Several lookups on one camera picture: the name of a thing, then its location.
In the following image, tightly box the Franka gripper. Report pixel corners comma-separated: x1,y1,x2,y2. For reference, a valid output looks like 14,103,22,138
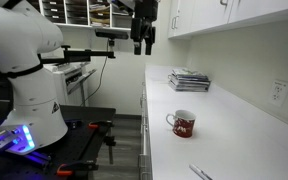
130,16,158,56

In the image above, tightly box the black marker pen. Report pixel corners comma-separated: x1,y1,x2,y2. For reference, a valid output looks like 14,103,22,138
188,163,214,180

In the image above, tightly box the red patterned mug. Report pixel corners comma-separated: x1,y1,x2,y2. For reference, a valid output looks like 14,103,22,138
165,109,197,139

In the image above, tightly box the stack of magazines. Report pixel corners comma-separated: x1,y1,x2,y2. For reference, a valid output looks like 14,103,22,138
167,67,212,93

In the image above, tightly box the white paper sorter shelf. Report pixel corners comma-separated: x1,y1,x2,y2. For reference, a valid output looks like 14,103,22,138
33,0,136,32

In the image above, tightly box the white base counter cabinet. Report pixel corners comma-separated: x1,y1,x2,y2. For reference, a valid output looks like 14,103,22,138
138,64,154,180

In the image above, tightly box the white office printer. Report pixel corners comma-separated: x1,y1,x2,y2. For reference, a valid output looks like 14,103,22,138
43,61,98,108

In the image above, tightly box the black perforated robot table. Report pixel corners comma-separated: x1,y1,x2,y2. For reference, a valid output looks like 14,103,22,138
0,104,117,180

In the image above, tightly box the black bar-shaped camera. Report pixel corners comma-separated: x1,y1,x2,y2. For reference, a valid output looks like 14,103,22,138
94,28,130,48

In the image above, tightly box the silver drawer handle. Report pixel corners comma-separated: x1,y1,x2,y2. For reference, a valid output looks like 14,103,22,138
139,81,148,109
138,154,152,180
139,115,149,156

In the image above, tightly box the black camera cable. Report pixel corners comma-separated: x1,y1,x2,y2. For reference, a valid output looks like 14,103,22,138
83,39,110,105

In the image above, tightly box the black camera boom mount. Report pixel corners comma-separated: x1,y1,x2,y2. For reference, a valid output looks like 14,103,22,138
38,44,117,66

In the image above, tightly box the orange-handled black clamp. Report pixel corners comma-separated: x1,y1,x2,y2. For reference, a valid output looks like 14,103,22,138
56,159,99,177
87,119,117,165

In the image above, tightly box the white wall power outlet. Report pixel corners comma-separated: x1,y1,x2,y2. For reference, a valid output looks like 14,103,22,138
270,79,288,108

